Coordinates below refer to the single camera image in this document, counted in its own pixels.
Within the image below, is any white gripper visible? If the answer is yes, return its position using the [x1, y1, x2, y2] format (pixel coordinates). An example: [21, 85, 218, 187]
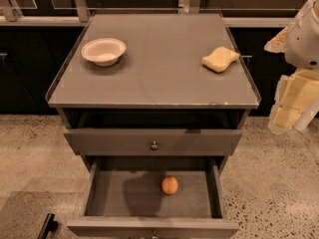
[264, 0, 319, 134]

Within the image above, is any orange fruit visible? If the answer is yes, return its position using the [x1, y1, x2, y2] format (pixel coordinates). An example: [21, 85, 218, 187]
[161, 176, 178, 195]

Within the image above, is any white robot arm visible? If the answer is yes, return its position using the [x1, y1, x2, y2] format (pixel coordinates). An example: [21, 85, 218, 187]
[264, 0, 319, 134]

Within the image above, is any grey drawer cabinet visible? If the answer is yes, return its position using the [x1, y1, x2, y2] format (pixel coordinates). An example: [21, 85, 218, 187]
[45, 13, 262, 239]

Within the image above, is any round metal top drawer knob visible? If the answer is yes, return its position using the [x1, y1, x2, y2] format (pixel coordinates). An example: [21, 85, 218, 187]
[151, 141, 159, 150]

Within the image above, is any grey open middle drawer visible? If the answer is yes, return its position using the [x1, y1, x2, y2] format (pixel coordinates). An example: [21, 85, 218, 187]
[67, 156, 239, 239]

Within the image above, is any grey top drawer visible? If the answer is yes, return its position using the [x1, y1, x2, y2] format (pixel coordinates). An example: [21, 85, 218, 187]
[64, 128, 242, 156]

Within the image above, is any yellow sponge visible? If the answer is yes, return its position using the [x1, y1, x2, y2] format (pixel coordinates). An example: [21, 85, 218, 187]
[201, 47, 239, 73]

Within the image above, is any white bowl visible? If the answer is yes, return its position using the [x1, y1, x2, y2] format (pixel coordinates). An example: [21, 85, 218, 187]
[81, 38, 127, 67]

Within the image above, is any black object on floor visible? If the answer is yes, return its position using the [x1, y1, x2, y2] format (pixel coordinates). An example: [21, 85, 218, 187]
[37, 213, 59, 239]

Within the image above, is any metal railing frame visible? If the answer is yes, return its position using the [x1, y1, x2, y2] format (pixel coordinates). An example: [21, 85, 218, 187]
[0, 0, 301, 27]

